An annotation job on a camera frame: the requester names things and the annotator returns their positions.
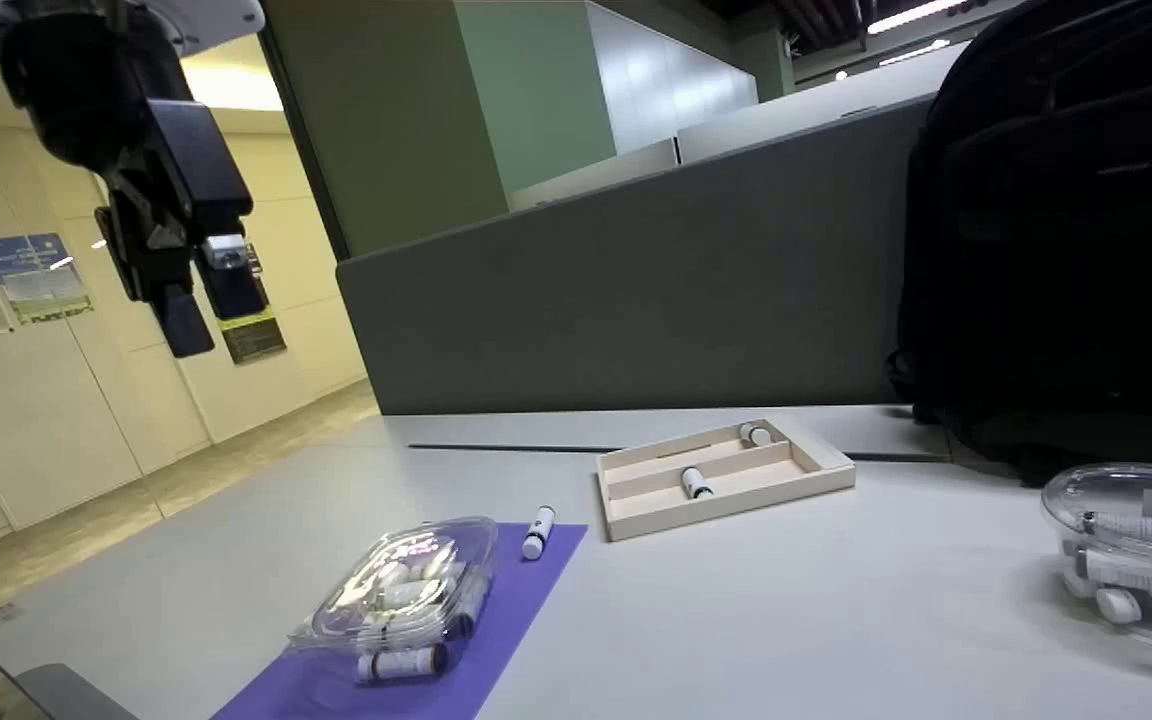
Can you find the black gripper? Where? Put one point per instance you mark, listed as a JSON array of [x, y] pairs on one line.
[[107, 88]]

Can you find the small white bottle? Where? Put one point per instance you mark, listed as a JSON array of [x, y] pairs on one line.
[[536, 532]]

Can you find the white bottle before tray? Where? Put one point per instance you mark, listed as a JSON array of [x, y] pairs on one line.
[[398, 666]]

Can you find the white bottle in box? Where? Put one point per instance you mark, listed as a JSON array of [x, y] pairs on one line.
[[693, 480]]

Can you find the small bottle in box corner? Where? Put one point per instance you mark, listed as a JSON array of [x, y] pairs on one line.
[[753, 434]]

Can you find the clear plastic tray of bottles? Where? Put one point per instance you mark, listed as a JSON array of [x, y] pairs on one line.
[[408, 589]]

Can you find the purple mat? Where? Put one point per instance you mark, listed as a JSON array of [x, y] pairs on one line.
[[314, 683]]

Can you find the grey partition divider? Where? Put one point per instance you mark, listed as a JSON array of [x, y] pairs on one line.
[[753, 279]]

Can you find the wall posters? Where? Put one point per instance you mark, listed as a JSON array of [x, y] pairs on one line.
[[39, 282]]

